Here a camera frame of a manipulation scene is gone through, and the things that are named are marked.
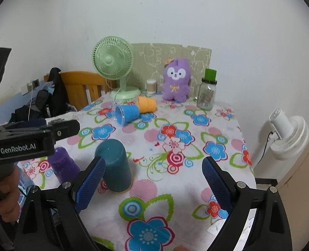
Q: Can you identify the floral tablecloth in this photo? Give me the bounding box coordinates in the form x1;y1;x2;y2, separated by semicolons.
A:
17;90;257;251

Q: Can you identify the person's left hand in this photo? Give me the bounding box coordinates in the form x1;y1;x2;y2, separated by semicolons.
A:
0;165;21;223

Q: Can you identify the glass bottle with green cap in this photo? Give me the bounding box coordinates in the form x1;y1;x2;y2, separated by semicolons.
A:
194;68;218;110

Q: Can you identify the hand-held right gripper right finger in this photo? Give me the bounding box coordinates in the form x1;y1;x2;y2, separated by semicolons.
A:
202;156;294;251

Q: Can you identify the green desk fan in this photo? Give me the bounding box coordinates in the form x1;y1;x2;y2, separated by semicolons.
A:
92;36;142;100

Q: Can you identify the white electric fan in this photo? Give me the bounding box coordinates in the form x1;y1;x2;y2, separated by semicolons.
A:
269;108;309;160

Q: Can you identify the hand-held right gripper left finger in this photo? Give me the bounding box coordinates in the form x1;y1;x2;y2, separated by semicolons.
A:
13;156;106;251

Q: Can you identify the wall socket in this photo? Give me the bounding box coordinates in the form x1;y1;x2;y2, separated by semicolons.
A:
21;78;40;95

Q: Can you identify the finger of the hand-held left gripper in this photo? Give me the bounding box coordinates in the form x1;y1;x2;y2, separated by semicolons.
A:
45;120;81;145

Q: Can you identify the black bag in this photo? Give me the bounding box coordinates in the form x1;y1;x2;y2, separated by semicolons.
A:
8;67;69;126

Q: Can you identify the purple plastic cup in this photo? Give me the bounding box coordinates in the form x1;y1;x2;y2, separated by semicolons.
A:
48;147;81;185

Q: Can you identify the purple plush toy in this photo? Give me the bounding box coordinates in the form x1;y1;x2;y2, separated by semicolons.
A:
161;58;191;102

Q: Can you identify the teal plastic cup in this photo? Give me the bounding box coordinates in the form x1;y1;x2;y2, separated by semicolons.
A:
95;139;133;194

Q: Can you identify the beige patterned board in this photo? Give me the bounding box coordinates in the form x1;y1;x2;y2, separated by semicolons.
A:
130;43;212;95

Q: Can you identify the orange plastic cup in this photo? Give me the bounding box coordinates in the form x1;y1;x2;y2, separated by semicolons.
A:
137;96;157;114

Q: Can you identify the cotton swab container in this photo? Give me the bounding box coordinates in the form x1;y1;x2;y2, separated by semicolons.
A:
146;79;158;94

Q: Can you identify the thin white cable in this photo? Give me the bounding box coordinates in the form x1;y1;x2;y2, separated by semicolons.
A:
28;89;36;119

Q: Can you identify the blue plastic cup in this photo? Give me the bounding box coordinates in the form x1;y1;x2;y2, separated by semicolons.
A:
114;104;140;127

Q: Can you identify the wooden headboard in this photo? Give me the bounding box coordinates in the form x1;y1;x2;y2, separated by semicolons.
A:
44;70;117;110

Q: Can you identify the black fan cable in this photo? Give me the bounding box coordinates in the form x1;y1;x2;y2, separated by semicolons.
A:
259;130;276;164

